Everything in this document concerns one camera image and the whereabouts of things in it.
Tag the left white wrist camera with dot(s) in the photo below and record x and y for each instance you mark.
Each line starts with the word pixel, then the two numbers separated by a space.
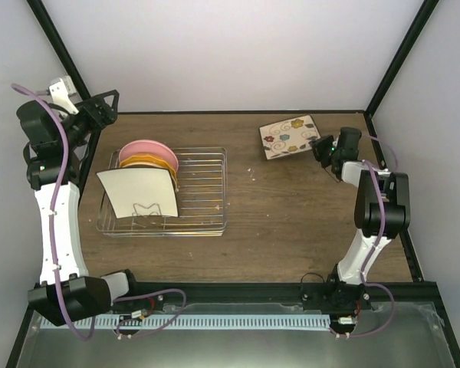
pixel 61 90

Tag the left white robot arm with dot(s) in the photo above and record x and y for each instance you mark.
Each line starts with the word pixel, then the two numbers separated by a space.
pixel 66 292

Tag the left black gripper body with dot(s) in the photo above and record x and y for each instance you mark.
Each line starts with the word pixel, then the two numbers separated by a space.
pixel 93 125

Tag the plain white square plate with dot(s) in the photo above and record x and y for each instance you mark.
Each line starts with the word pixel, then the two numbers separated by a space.
pixel 140 191

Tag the orange dotted scalloped plate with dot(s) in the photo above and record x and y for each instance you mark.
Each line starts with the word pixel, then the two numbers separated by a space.
pixel 151 161

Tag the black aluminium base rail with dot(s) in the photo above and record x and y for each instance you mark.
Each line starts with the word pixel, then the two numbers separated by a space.
pixel 311 296

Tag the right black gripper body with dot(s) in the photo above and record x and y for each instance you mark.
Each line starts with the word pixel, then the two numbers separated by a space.
pixel 323 152

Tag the pink round plate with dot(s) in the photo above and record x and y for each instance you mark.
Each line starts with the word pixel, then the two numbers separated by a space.
pixel 151 147

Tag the chrome wire dish rack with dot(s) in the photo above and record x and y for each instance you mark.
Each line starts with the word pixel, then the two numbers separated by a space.
pixel 201 199

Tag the black enclosure frame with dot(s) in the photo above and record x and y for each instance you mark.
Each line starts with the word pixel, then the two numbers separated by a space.
pixel 91 139

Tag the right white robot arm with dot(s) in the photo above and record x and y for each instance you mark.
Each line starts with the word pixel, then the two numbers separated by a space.
pixel 382 211

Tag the white slotted cable duct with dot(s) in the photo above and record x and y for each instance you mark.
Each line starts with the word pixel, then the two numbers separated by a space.
pixel 218 322

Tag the floral square plate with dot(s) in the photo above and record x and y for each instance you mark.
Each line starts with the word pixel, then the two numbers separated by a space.
pixel 288 137

